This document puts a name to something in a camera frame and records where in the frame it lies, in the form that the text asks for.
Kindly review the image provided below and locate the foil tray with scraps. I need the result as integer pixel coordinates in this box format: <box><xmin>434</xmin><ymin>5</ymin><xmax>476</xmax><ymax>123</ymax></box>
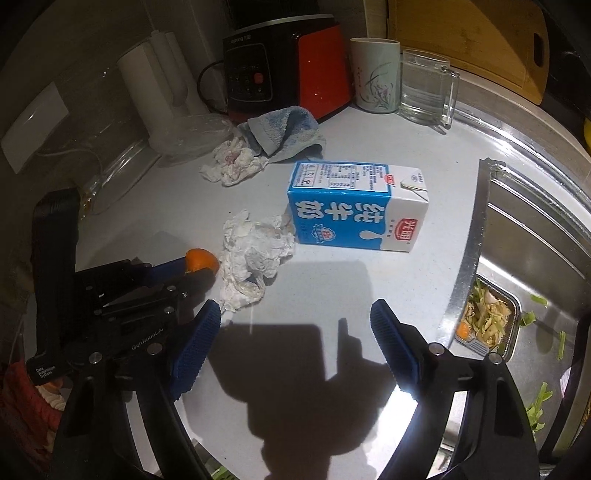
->
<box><xmin>455</xmin><ymin>276</ymin><xmax>520</xmax><ymax>361</ymax></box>

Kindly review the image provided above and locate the black power cable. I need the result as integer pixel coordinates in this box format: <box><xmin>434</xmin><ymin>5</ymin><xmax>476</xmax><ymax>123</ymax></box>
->
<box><xmin>198</xmin><ymin>59</ymin><xmax>232</xmax><ymax>116</ymax></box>

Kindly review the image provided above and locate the white power cable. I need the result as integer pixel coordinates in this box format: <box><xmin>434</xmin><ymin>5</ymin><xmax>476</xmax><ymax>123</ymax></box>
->
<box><xmin>34</xmin><ymin>145</ymin><xmax>105</xmax><ymax>185</ymax></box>

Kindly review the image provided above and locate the white electric kettle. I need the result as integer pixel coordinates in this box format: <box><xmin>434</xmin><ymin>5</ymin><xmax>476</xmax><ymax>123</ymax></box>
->
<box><xmin>117</xmin><ymin>30</ymin><xmax>206</xmax><ymax>153</ymax></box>

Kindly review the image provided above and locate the steel sink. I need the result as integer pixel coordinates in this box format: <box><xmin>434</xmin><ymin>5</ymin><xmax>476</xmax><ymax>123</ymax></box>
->
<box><xmin>443</xmin><ymin>106</ymin><xmax>591</xmax><ymax>462</ymax></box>

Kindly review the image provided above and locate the black blender base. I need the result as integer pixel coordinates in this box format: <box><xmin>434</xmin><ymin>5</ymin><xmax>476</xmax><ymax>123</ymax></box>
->
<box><xmin>223</xmin><ymin>13</ymin><xmax>354</xmax><ymax>123</ymax></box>

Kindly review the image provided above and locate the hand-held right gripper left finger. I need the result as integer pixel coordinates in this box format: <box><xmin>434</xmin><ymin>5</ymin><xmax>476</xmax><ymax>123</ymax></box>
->
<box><xmin>55</xmin><ymin>299</ymin><xmax>221</xmax><ymax>480</ymax></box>

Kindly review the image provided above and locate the red cloth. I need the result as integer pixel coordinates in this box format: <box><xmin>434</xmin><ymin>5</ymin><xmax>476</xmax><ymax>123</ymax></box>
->
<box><xmin>0</xmin><ymin>360</ymin><xmax>65</xmax><ymax>439</ymax></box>

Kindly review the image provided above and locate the wooden cutting board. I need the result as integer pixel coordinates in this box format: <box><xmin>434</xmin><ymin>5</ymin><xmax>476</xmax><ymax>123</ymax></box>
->
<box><xmin>387</xmin><ymin>0</ymin><xmax>550</xmax><ymax>104</ymax></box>

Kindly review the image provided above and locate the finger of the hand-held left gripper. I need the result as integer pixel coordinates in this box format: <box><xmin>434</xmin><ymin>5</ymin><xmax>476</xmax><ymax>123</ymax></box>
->
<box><xmin>143</xmin><ymin>258</ymin><xmax>190</xmax><ymax>284</ymax></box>
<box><xmin>173</xmin><ymin>270</ymin><xmax>218</xmax><ymax>301</ymax></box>

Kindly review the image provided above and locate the clear glass jar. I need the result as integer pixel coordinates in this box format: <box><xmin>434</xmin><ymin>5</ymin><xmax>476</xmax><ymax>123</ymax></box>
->
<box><xmin>78</xmin><ymin>134</ymin><xmax>162</xmax><ymax>215</ymax></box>

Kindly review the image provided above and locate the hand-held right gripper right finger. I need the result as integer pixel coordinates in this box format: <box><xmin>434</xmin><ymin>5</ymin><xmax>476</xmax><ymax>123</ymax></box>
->
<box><xmin>370</xmin><ymin>299</ymin><xmax>541</xmax><ymax>480</ymax></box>

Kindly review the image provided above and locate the stained crumpled tissue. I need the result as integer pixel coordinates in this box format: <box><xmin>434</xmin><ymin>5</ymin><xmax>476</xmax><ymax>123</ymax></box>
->
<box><xmin>199</xmin><ymin>135</ymin><xmax>269</xmax><ymax>186</ymax></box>

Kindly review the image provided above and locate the clear plastic bag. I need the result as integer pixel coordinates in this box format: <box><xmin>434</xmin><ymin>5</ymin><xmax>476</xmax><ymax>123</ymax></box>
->
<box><xmin>159</xmin><ymin>113</ymin><xmax>236</xmax><ymax>167</ymax></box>

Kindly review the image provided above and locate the grey blue towel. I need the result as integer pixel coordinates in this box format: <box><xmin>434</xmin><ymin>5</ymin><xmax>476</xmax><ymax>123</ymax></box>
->
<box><xmin>247</xmin><ymin>105</ymin><xmax>326</xmax><ymax>164</ymax></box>

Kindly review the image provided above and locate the white crumpled tissue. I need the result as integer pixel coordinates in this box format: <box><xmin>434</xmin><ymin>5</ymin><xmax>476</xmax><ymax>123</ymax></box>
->
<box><xmin>217</xmin><ymin>209</ymin><xmax>296</xmax><ymax>315</ymax></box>

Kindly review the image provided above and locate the clear glass mug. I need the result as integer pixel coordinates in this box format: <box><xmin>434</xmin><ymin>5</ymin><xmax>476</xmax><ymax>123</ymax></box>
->
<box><xmin>398</xmin><ymin>48</ymin><xmax>461</xmax><ymax>130</ymax></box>

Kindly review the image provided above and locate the blue white milk carton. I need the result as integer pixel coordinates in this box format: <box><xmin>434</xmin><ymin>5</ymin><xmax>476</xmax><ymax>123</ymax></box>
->
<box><xmin>287</xmin><ymin>161</ymin><xmax>430</xmax><ymax>253</ymax></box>

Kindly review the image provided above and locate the white wall socket cover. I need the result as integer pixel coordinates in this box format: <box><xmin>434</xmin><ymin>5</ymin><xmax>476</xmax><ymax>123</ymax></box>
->
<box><xmin>0</xmin><ymin>82</ymin><xmax>70</xmax><ymax>174</ymax></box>

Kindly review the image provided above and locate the white floral cup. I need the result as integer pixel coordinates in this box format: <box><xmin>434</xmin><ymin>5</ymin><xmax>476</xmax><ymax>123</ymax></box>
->
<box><xmin>348</xmin><ymin>37</ymin><xmax>402</xmax><ymax>114</ymax></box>

